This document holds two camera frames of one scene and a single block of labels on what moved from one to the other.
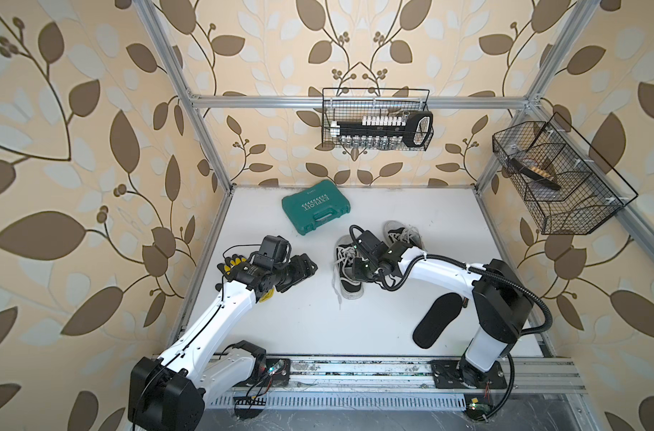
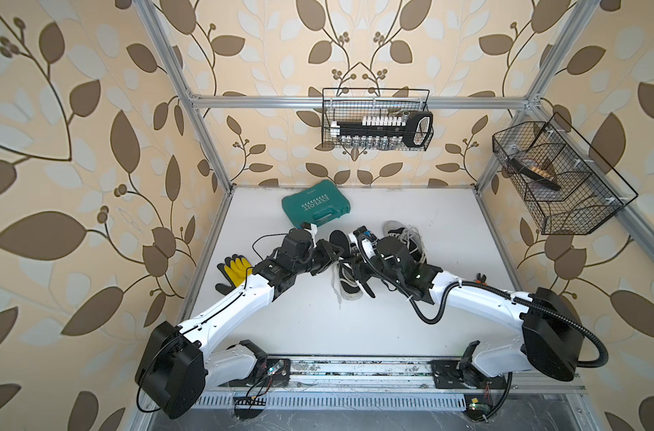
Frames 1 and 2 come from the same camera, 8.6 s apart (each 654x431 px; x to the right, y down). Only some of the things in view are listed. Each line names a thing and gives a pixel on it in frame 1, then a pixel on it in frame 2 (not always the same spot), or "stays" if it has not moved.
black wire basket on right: [572, 189] stays
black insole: [441, 312] → [362, 279]
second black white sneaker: [395, 232] stays
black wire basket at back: [376, 119] stays
